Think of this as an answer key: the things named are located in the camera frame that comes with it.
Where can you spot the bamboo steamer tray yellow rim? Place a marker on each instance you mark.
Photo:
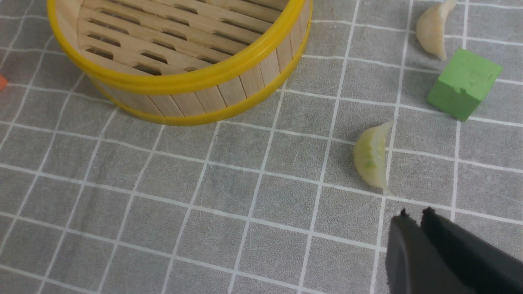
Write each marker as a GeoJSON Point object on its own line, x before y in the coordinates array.
{"type": "Point", "coordinates": [183, 62]}

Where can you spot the yellow-green dumpling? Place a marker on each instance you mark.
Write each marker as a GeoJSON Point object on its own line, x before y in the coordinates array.
{"type": "Point", "coordinates": [369, 156]}

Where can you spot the white dumpling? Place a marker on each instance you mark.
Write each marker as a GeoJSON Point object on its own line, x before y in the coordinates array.
{"type": "Point", "coordinates": [430, 28]}

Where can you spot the grey checkered tablecloth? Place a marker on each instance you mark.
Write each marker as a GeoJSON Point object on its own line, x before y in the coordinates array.
{"type": "Point", "coordinates": [94, 200]}

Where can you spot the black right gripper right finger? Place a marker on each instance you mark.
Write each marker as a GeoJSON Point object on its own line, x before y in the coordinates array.
{"type": "Point", "coordinates": [479, 265]}

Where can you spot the orange cube block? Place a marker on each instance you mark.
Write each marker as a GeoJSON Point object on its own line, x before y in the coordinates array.
{"type": "Point", "coordinates": [3, 82]}

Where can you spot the green cube block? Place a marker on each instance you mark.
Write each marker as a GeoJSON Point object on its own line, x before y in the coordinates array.
{"type": "Point", "coordinates": [463, 84]}

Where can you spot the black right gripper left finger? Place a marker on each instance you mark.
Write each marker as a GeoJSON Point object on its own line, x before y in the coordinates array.
{"type": "Point", "coordinates": [413, 265]}

